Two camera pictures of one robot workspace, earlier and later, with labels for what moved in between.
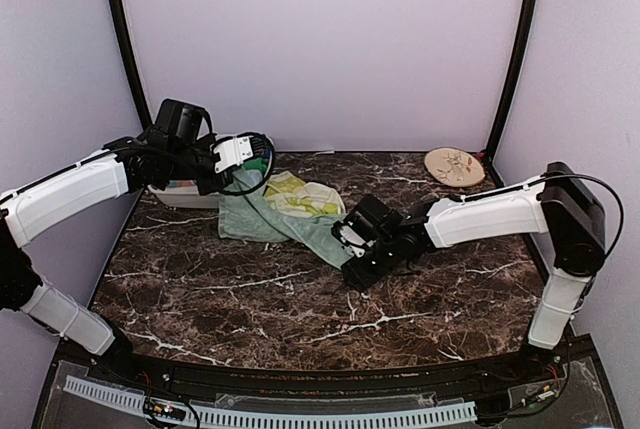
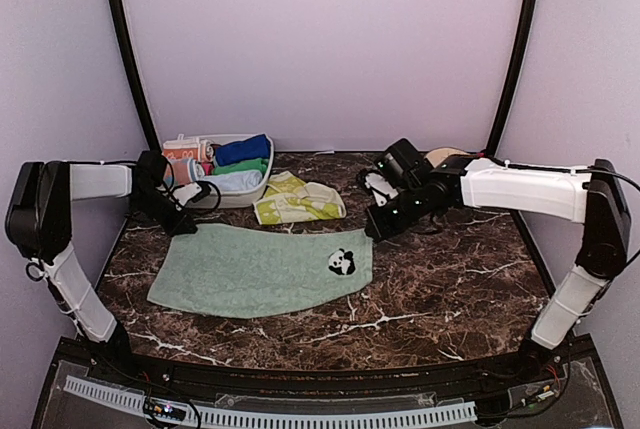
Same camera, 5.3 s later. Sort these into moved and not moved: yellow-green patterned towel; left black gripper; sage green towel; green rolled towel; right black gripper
Moved: sage green towel; right black gripper; left black gripper
Not moved: yellow-green patterned towel; green rolled towel
